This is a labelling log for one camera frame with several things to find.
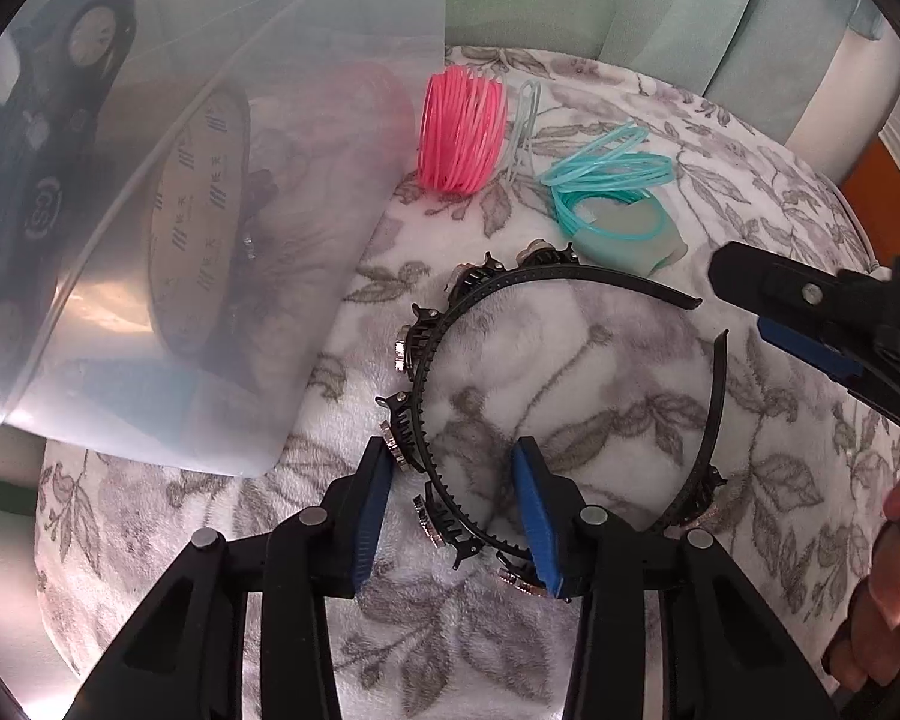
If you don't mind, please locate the grey floral blanket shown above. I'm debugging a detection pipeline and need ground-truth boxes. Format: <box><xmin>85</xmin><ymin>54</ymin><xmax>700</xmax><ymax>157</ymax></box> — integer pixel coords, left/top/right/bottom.
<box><xmin>34</xmin><ymin>45</ymin><xmax>900</xmax><ymax>720</ymax></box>

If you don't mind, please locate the orange wooden furniture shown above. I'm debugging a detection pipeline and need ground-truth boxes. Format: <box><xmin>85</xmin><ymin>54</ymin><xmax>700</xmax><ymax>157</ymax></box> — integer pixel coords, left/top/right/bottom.
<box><xmin>840</xmin><ymin>142</ymin><xmax>900</xmax><ymax>271</ymax></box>

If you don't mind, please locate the black toothed headband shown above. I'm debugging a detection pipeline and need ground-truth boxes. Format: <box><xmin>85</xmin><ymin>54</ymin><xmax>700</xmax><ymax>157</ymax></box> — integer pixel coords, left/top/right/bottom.
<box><xmin>375</xmin><ymin>240</ymin><xmax>728</xmax><ymax>597</ymax></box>

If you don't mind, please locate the teal coiled cord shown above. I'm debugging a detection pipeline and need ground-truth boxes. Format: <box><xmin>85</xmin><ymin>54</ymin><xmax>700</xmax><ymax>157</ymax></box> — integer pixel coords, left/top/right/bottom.
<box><xmin>540</xmin><ymin>122</ymin><xmax>687</xmax><ymax>278</ymax></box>

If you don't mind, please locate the person's right hand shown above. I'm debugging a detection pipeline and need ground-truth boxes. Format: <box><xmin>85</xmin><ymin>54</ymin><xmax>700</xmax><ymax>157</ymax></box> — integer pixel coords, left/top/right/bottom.
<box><xmin>823</xmin><ymin>467</ymin><xmax>900</xmax><ymax>697</ymax></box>

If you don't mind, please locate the pink coiled cord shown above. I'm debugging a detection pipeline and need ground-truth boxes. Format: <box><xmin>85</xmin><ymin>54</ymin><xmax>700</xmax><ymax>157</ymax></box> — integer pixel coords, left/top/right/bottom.
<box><xmin>418</xmin><ymin>66</ymin><xmax>509</xmax><ymax>196</ymax></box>

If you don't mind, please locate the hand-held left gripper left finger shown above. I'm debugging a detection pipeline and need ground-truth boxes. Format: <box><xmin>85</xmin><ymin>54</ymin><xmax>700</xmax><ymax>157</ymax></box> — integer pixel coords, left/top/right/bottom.
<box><xmin>60</xmin><ymin>435</ymin><xmax>400</xmax><ymax>720</ymax></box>

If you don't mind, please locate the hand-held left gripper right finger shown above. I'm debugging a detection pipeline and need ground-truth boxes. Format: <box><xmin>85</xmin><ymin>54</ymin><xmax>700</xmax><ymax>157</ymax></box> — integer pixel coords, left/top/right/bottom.
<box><xmin>511</xmin><ymin>435</ymin><xmax>841</xmax><ymax>720</ymax></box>

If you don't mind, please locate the pale green curtain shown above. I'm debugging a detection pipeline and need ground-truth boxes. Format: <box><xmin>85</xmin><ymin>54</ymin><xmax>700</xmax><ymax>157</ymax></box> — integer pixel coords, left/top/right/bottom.
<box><xmin>142</xmin><ymin>0</ymin><xmax>900</xmax><ymax>188</ymax></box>

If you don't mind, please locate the clear plastic storage box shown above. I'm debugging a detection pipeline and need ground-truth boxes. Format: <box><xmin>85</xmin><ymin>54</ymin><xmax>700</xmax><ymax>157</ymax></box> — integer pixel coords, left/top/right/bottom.
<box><xmin>0</xmin><ymin>0</ymin><xmax>451</xmax><ymax>477</ymax></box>

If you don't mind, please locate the pale blue cord loop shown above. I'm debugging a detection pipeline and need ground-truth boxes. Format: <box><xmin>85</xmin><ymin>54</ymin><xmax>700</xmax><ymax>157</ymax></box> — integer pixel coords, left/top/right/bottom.
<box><xmin>506</xmin><ymin>79</ymin><xmax>545</xmax><ymax>185</ymax></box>

